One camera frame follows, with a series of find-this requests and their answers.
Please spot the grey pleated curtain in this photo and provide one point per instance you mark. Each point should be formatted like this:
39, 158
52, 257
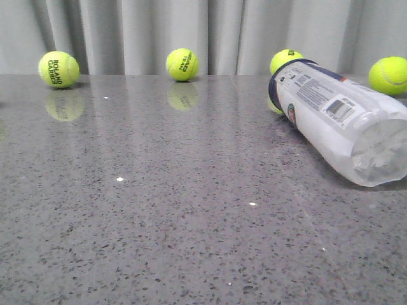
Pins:
229, 37

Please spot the Roland Garros tennis ball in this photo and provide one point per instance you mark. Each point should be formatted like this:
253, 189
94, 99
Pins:
58, 69

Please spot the white Roland Garros tennis can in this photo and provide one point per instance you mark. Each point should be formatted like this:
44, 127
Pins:
359, 132

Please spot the Head Team tennis ball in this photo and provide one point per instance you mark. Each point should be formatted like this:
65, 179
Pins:
182, 64

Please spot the Wilson tennis ball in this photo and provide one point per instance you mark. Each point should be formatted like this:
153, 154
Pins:
282, 57

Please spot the rightmost yellow tennis ball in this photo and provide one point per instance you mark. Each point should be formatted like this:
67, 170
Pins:
388, 75

